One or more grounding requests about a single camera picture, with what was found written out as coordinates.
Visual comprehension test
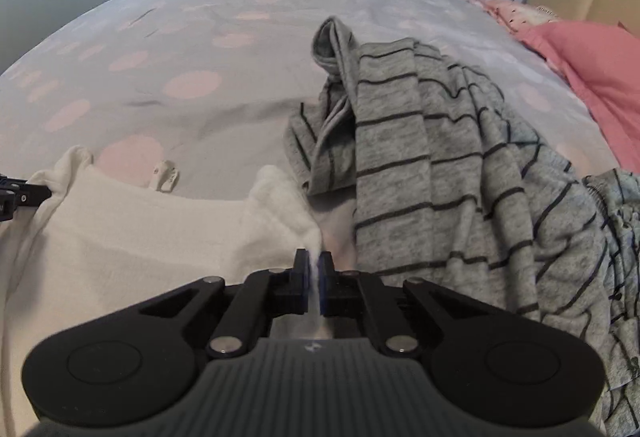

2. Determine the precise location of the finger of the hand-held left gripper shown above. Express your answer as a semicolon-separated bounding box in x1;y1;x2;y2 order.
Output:
0;173;53;222

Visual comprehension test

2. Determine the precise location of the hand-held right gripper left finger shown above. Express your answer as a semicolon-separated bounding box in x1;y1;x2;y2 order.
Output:
140;248;315;359

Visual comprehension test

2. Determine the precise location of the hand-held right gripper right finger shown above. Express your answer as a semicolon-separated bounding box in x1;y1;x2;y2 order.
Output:
318;251;487;358

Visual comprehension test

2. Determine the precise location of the white garment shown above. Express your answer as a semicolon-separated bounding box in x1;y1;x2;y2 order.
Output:
0;145;327;437

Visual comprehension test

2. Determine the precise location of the grey striped garment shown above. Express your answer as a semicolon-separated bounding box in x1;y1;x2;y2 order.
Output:
283;16;628;420

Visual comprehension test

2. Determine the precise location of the bed with pink-dotted sheet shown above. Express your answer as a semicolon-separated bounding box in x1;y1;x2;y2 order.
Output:
0;0;624;278

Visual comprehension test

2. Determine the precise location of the pink patterned pillow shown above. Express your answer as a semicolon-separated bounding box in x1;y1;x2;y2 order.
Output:
467;0;561;36

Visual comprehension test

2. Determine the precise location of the plain pink pillow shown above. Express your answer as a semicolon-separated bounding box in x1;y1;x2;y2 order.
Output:
515;20;640;168

